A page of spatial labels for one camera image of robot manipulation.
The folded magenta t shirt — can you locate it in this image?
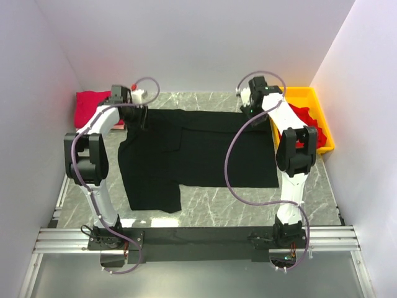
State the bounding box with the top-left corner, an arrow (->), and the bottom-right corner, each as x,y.
74,91 -> 111,129

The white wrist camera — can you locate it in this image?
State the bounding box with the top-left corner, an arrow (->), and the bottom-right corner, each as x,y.
130,89 -> 148,104
236,88 -> 251,106

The black t shirt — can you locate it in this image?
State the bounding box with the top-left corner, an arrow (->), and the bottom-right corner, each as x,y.
118,109 -> 279,213

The aluminium frame rail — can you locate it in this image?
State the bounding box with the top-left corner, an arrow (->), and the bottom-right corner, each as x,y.
19,226 -> 376,297

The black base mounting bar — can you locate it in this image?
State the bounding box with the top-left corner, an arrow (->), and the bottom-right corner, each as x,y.
81,225 -> 308,268

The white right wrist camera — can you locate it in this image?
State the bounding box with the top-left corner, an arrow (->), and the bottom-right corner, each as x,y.
236,88 -> 251,106

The yellow plastic bin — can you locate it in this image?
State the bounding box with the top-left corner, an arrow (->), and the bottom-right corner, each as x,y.
269,87 -> 334,155

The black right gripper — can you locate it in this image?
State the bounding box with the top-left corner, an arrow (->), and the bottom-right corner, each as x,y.
240,101 -> 268,131

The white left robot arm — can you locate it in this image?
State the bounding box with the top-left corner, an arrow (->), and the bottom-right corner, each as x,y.
64,82 -> 148,250

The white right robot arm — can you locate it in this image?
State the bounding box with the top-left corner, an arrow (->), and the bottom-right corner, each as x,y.
236,76 -> 318,248

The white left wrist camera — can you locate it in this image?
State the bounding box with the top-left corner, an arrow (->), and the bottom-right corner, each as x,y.
130,89 -> 148,104

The red t shirt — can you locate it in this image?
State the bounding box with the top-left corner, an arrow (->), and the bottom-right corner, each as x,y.
289,104 -> 327,149

